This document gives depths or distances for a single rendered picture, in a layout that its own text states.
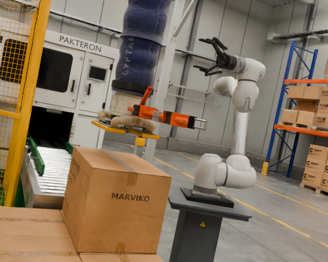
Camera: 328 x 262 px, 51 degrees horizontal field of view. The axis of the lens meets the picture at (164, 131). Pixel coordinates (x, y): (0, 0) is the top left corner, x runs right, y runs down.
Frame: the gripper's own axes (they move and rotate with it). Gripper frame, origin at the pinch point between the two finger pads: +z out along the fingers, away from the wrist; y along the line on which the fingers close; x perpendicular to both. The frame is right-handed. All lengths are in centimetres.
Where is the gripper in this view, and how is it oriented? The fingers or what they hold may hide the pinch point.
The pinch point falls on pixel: (199, 53)
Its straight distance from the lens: 177.7
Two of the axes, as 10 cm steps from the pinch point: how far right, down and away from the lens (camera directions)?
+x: -4.1, -1.3, 9.0
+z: -8.9, -1.6, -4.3
